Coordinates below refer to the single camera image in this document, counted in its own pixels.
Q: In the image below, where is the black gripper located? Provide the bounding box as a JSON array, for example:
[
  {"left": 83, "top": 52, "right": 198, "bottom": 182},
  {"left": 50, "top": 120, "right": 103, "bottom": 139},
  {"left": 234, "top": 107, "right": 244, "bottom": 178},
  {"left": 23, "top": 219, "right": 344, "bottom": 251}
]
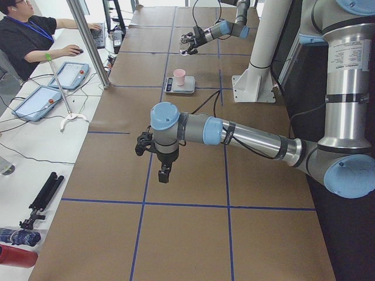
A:
[
  {"left": 156, "top": 144, "right": 179, "bottom": 183},
  {"left": 180, "top": 25, "right": 206, "bottom": 55}
]

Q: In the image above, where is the clear glass sauce bottle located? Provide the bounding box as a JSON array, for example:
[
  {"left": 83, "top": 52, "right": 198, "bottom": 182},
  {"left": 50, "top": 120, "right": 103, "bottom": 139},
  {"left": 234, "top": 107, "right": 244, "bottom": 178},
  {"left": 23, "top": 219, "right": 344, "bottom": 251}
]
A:
[{"left": 179, "top": 42, "right": 190, "bottom": 56}]

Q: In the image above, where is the pink paper cup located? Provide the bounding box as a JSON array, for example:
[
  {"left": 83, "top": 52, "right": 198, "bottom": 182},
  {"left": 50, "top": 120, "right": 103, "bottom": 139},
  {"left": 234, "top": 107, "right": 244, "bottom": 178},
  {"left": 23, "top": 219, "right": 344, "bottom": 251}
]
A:
[{"left": 173, "top": 68, "right": 186, "bottom": 86}]

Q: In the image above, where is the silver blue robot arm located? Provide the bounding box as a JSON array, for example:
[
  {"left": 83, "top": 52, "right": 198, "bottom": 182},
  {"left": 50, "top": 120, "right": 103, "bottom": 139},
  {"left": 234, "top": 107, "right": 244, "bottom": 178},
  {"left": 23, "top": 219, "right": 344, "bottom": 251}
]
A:
[
  {"left": 179, "top": 0, "right": 251, "bottom": 56},
  {"left": 137, "top": 1, "right": 374, "bottom": 198}
]

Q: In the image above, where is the silver digital kitchen scale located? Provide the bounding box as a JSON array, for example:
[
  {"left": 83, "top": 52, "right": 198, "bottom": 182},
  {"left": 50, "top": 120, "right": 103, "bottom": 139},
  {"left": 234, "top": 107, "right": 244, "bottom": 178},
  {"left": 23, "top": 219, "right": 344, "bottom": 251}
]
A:
[{"left": 163, "top": 76, "right": 196, "bottom": 94}]

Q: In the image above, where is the person's left hand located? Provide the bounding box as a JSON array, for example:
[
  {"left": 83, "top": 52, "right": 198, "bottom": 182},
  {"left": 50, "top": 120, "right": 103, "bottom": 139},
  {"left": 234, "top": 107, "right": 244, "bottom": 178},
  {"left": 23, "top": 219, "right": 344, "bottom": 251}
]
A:
[{"left": 87, "top": 23, "right": 101, "bottom": 30}]

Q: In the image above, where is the person's right hand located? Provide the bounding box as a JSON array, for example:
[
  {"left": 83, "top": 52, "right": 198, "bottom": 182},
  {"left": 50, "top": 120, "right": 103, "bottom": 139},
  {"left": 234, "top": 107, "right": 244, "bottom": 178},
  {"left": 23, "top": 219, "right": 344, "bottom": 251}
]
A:
[{"left": 64, "top": 44, "right": 80, "bottom": 56}]

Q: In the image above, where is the black box with label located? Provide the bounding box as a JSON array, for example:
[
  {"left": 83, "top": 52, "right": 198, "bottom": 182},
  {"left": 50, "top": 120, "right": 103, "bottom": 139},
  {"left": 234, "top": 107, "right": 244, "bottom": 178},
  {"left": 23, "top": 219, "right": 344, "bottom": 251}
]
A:
[{"left": 112, "top": 30, "right": 123, "bottom": 54}]

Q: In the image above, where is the orange black connector strip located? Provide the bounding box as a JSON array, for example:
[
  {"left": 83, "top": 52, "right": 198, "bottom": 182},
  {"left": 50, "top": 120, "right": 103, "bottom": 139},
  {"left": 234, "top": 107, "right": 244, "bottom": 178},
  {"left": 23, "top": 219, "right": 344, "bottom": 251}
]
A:
[{"left": 104, "top": 55, "right": 116, "bottom": 70}]

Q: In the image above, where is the black computer keyboard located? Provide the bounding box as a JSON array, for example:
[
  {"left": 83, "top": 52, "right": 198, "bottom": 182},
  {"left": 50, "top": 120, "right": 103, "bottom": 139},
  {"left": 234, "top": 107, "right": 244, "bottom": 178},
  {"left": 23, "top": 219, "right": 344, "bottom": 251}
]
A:
[{"left": 90, "top": 23, "right": 105, "bottom": 49}]

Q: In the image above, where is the metal rod white claw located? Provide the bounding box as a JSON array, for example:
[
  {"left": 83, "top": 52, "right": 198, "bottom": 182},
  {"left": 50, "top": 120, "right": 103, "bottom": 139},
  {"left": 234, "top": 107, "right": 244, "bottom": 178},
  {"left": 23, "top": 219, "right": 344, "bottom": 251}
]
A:
[{"left": 45, "top": 53, "right": 89, "bottom": 133}]

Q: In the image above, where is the black folded tripod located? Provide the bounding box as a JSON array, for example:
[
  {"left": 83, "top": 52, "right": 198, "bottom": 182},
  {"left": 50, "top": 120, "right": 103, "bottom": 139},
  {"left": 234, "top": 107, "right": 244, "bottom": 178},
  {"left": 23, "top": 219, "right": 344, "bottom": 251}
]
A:
[{"left": 19, "top": 172, "right": 64, "bottom": 230}]

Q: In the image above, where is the far blue teach pendant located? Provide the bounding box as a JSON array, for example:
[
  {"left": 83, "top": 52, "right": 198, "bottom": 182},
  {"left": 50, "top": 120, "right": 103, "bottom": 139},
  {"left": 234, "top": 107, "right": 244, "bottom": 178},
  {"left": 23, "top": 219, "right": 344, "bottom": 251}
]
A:
[{"left": 56, "top": 61, "right": 90, "bottom": 90}]

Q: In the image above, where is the blue teach pendant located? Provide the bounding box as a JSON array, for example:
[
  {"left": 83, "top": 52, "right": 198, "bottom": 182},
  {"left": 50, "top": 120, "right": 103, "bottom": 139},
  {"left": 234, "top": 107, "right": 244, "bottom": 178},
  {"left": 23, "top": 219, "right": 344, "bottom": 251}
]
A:
[
  {"left": 56, "top": 61, "right": 90, "bottom": 90},
  {"left": 12, "top": 85, "right": 62, "bottom": 122}
]

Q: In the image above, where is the near blue teach pendant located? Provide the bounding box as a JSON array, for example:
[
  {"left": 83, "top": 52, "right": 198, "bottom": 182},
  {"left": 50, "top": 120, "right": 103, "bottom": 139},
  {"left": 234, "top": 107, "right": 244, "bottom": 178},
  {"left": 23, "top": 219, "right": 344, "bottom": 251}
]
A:
[{"left": 12, "top": 85, "right": 62, "bottom": 122}]

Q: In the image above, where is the blue folded umbrella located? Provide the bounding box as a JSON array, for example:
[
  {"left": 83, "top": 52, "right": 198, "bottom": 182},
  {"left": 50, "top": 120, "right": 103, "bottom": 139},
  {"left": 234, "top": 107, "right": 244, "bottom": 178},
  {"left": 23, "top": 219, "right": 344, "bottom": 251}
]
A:
[{"left": 1, "top": 228, "right": 41, "bottom": 246}]

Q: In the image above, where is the clear grey drinking bottle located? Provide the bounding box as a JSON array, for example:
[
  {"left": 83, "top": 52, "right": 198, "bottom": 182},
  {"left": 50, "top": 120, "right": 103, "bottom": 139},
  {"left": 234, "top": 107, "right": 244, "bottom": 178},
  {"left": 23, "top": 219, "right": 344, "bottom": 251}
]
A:
[{"left": 0, "top": 156, "right": 15, "bottom": 176}]

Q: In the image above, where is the person in black shirt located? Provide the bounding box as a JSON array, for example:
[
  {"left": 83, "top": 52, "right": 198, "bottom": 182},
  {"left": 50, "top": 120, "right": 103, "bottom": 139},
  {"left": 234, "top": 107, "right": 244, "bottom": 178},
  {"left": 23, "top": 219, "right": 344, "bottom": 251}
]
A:
[{"left": 0, "top": 0, "right": 102, "bottom": 81}]

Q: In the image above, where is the red water bottle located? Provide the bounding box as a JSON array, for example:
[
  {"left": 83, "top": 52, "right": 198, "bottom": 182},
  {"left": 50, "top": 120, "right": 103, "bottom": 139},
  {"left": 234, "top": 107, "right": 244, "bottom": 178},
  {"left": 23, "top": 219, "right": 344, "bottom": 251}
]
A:
[{"left": 1, "top": 245, "right": 38, "bottom": 268}]

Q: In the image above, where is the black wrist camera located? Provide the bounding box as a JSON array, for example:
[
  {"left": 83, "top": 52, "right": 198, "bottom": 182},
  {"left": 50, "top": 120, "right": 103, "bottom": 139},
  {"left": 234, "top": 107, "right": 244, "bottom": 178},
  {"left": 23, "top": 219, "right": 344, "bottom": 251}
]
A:
[{"left": 135, "top": 131, "right": 156, "bottom": 156}]

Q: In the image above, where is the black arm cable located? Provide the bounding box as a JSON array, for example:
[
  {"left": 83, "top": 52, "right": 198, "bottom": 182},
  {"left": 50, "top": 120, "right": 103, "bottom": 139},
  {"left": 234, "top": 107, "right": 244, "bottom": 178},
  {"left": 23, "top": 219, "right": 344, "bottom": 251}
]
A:
[
  {"left": 192, "top": 0, "right": 234, "bottom": 40},
  {"left": 179, "top": 90, "right": 327, "bottom": 160}
]

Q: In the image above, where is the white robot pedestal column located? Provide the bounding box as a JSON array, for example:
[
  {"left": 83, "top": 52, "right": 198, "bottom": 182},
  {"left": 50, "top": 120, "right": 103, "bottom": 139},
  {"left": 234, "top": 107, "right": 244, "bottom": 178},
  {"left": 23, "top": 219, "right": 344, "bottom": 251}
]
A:
[{"left": 232, "top": 0, "right": 292, "bottom": 103}]

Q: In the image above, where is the aluminium frame post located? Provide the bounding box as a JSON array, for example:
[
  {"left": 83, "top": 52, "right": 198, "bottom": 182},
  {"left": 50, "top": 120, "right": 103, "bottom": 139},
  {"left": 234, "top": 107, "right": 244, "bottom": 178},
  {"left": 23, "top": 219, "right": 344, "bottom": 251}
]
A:
[{"left": 66, "top": 0, "right": 110, "bottom": 89}]

